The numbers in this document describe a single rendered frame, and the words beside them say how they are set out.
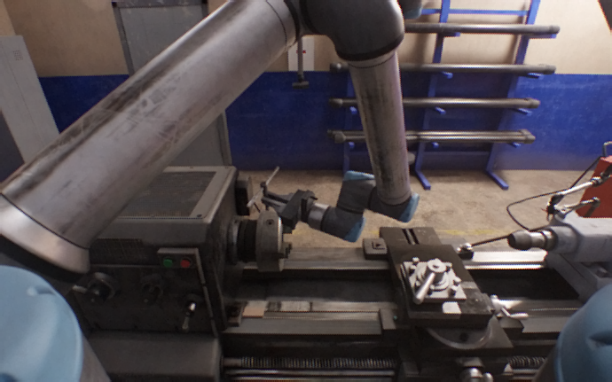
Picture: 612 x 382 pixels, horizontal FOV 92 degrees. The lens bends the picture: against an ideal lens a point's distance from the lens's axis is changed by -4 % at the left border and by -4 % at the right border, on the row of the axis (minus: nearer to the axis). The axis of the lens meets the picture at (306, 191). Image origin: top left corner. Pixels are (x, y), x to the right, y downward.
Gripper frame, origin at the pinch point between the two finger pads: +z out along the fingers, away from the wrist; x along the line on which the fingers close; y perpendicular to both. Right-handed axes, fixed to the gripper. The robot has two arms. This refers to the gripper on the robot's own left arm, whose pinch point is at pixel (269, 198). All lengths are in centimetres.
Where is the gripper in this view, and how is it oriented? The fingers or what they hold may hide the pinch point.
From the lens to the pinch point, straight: 108.7
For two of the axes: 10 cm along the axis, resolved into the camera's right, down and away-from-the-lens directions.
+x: 4.5, -6.7, 5.9
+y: 0.6, 6.8, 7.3
